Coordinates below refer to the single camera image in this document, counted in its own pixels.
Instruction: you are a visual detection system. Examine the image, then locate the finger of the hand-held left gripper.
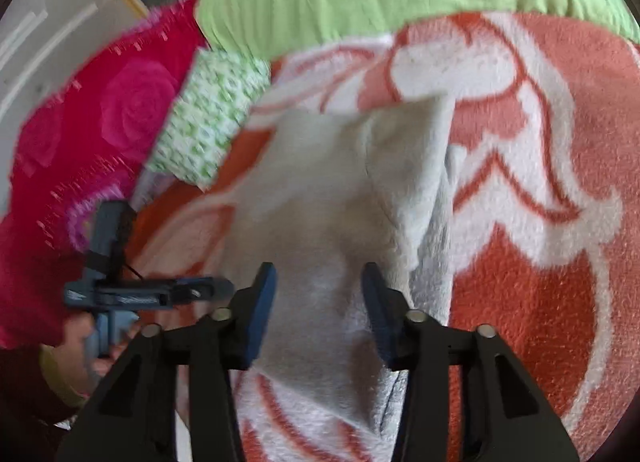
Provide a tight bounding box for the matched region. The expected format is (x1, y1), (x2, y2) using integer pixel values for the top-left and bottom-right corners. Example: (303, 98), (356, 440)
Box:
(170, 276), (236, 303)

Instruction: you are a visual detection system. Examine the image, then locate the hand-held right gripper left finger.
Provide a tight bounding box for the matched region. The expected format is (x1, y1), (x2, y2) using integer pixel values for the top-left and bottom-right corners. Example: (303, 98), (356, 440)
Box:
(55, 262), (278, 462)

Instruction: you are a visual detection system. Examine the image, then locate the grey knitted sweater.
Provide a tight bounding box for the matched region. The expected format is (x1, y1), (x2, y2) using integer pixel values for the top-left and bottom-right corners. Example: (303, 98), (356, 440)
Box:
(220, 94), (456, 443)

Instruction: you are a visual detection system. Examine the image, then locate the green white patterned pillow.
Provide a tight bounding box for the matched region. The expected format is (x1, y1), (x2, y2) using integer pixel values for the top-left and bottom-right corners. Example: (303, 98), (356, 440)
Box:
(145, 49), (273, 190)

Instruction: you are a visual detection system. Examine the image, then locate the red rose print pillow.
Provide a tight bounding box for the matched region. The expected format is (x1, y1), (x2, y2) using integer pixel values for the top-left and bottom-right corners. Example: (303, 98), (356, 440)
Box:
(0, 0), (211, 350)

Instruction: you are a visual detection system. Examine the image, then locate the person's left hand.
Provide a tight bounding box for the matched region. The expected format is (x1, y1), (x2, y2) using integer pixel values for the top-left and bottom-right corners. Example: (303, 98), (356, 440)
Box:
(52, 311), (143, 395)

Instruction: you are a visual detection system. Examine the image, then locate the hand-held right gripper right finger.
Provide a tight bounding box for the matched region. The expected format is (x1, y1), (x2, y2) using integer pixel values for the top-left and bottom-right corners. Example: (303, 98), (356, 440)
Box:
(361, 262), (581, 462)

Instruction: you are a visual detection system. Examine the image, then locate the orange white floral blanket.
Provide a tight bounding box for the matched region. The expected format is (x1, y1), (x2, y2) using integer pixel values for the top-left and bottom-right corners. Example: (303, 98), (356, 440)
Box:
(135, 12), (640, 462)

